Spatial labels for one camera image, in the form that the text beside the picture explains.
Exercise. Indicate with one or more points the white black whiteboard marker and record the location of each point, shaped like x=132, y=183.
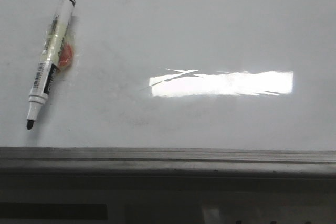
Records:
x=50, y=59

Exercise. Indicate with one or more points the grey aluminium whiteboard frame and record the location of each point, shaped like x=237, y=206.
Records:
x=166, y=162

